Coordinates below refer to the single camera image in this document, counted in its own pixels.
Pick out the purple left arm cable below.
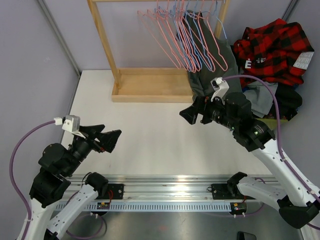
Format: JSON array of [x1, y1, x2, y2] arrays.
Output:
[[9, 119, 57, 240]]

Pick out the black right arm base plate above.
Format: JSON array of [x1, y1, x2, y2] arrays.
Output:
[[210, 183, 243, 200]]

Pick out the aluminium rail frame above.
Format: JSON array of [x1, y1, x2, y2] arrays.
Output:
[[56, 174, 283, 203]]

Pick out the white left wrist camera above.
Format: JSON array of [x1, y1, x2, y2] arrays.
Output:
[[53, 115, 86, 139]]

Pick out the pink and blue wire hangers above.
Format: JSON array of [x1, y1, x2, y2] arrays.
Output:
[[137, 0, 230, 73]]

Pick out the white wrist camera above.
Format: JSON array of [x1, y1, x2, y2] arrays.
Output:
[[53, 115, 86, 139], [210, 77, 230, 102]]

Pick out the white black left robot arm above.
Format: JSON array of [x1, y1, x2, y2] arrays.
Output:
[[18, 119, 122, 240]]

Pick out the black button shirt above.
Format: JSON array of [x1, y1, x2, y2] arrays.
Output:
[[275, 83, 303, 121]]

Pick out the grey shirt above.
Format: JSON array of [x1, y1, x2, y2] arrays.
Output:
[[243, 81, 278, 118]]

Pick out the red black plaid shirt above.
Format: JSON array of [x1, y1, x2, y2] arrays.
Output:
[[233, 18, 315, 87]]

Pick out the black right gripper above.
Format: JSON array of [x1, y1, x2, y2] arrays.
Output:
[[180, 93, 239, 131]]

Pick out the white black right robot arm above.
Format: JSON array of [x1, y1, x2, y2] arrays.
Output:
[[179, 92, 320, 229]]

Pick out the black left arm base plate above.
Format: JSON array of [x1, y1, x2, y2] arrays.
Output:
[[96, 183, 125, 200]]

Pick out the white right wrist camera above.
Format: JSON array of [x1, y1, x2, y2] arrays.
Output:
[[210, 77, 230, 102]]

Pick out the wooden clothes rack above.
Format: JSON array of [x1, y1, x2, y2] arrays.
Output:
[[86, 0, 231, 103]]

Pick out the dark green t-shirt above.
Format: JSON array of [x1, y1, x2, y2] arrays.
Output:
[[183, 11, 239, 100]]

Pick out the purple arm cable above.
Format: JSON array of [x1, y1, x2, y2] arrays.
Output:
[[222, 74, 320, 231], [9, 119, 57, 240]]

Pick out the white slotted cable duct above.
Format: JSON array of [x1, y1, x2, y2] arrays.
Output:
[[53, 201, 232, 213]]

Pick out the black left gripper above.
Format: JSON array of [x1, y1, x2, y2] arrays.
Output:
[[64, 124, 122, 176]]

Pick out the green laundry basket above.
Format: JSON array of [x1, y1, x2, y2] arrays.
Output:
[[255, 118, 289, 132]]

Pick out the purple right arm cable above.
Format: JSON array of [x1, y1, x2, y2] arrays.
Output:
[[222, 74, 320, 231]]

